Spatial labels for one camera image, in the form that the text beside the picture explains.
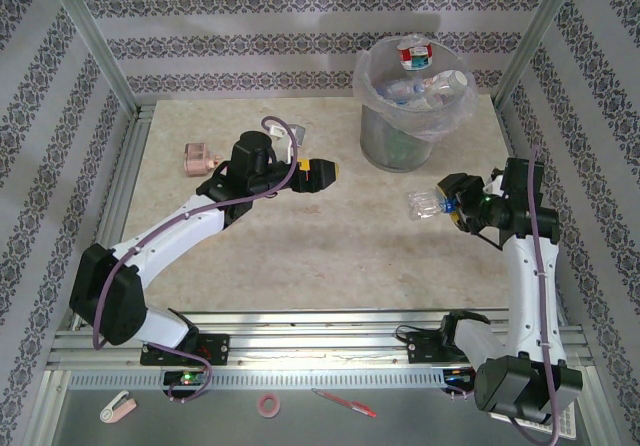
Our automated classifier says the large blue label white-cap bottle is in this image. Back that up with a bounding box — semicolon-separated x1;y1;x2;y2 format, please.
403;187;459;222

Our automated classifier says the red label clear bottle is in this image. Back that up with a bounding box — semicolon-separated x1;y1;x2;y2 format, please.
397;35;434;72

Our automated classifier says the grey metal mesh bin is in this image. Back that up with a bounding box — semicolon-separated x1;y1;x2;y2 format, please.
355;38;476;172

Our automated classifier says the pink plastic bottle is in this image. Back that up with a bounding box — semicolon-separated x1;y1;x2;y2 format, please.
183;141;224;178

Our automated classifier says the white calculator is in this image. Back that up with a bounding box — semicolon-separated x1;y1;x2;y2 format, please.
489;405;577;441

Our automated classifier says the red pen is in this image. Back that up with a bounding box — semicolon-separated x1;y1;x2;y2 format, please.
310;388;377;418

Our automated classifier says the pink tape roll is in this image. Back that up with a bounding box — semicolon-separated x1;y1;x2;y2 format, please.
257;393;282;418

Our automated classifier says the grey metal shelf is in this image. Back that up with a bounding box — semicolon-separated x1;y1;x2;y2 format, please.
37;365;619;446

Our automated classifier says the pink white stapler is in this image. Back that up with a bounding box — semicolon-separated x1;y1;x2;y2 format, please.
98;390;137;425

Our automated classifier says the aluminium right side rail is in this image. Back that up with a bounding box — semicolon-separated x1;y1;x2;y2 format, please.
492;95;571;327

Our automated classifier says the aluminium rail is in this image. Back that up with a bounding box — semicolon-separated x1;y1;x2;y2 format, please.
47;309;596;367
492;95;571;327
74;105;154;327

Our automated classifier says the aluminium left side rail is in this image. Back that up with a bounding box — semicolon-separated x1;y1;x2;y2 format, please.
74;105;154;327

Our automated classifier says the aluminium front rail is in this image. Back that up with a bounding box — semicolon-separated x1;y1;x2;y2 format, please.
47;309;596;367

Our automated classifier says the aluminium right corner post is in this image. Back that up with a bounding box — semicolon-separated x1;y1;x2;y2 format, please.
492;0;586;112

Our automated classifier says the aluminium corner post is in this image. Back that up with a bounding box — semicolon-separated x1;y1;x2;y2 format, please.
39;0;144;117
492;0;586;112

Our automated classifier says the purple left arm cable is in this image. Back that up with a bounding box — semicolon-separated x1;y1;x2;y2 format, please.
93;115;297;405

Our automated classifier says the slotted metal cable strip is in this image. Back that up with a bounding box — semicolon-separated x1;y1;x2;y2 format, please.
67;370;446;391

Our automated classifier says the aluminium left corner post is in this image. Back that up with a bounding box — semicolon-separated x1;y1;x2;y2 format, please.
39;0;144;117

